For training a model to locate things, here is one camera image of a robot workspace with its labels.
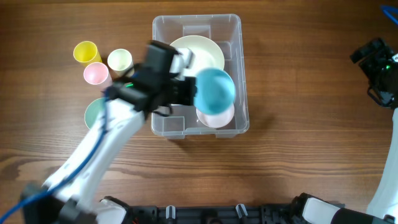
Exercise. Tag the mint green bowl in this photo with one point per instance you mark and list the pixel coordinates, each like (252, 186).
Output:
(92, 111)

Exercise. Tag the yellow plastic cup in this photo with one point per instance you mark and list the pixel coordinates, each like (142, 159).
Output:
(86, 52)

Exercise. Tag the light blue bowl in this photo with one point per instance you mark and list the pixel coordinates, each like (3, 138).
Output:
(216, 91)

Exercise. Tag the pink bowl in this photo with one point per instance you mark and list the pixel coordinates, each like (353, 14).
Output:
(216, 120)

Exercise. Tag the cream plastic cup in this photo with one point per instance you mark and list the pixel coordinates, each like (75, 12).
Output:
(119, 61)

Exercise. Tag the pink plastic cup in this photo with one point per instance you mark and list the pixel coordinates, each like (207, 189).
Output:
(98, 75)

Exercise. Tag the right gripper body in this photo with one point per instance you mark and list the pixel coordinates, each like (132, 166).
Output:
(380, 68)

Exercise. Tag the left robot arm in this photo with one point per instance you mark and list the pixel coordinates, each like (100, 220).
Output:
(67, 195)

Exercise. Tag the clear plastic storage container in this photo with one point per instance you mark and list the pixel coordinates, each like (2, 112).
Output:
(225, 30)

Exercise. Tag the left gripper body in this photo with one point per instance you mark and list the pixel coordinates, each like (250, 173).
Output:
(174, 88)

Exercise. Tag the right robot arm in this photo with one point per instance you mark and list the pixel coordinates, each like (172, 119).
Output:
(382, 206)

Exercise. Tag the cream white bowl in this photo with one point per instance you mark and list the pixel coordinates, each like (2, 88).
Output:
(206, 53)

